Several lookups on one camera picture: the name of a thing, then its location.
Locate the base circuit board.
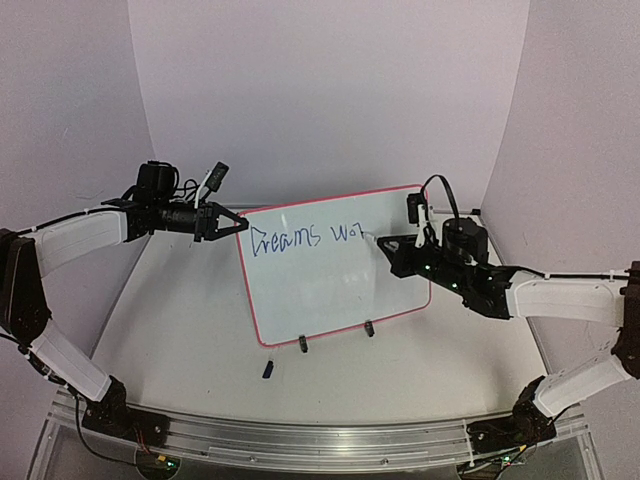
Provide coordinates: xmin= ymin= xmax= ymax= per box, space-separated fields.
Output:
xmin=135 ymin=450 xmax=181 ymax=472
xmin=456 ymin=445 xmax=529 ymax=475

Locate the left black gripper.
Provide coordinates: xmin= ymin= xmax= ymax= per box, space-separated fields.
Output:
xmin=155 ymin=199 xmax=249 ymax=242

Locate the white marker pen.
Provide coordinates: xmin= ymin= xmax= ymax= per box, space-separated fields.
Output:
xmin=362 ymin=232 xmax=399 ymax=249

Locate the dark blue marker cap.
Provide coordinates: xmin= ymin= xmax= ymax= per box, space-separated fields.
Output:
xmin=262 ymin=360 xmax=274 ymax=379

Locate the left base circuit board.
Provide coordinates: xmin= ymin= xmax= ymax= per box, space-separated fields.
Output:
xmin=135 ymin=450 xmax=181 ymax=472

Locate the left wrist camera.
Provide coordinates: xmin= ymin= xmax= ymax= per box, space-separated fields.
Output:
xmin=194 ymin=162 xmax=229 ymax=209

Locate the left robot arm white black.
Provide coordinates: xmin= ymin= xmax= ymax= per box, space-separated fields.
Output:
xmin=1 ymin=160 xmax=249 ymax=447

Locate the aluminium front rail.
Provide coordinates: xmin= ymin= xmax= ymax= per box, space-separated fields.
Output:
xmin=47 ymin=407 xmax=589 ymax=474

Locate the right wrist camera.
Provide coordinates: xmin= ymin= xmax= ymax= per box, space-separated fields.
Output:
xmin=407 ymin=193 xmax=432 ymax=249

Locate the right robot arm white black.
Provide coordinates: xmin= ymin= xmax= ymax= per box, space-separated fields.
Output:
xmin=376 ymin=218 xmax=639 ymax=453

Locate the pink framed whiteboard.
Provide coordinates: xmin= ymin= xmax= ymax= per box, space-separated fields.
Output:
xmin=236 ymin=185 xmax=431 ymax=348

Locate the right camera black cable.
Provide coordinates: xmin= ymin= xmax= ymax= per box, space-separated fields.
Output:
xmin=420 ymin=174 xmax=461 ymax=221

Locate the right base circuit board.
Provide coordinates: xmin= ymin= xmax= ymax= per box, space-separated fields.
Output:
xmin=456 ymin=445 xmax=529 ymax=475

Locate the black stand foot right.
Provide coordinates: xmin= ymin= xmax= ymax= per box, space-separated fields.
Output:
xmin=364 ymin=321 xmax=375 ymax=338

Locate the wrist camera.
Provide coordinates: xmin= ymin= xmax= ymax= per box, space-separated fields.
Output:
xmin=194 ymin=162 xmax=229 ymax=209
xmin=407 ymin=193 xmax=432 ymax=249

